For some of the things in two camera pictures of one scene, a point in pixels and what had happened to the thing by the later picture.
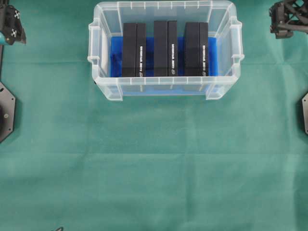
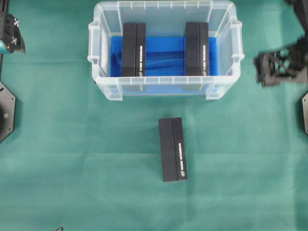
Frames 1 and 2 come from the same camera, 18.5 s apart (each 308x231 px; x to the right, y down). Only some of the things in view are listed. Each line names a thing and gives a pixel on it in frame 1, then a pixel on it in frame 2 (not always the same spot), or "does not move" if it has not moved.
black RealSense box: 196,49 does not move
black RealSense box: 134,50 does not move
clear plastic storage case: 171,48 does not move
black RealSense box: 165,50 to 173,149
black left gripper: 10,25 to 11,35
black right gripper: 287,17 to 289,63
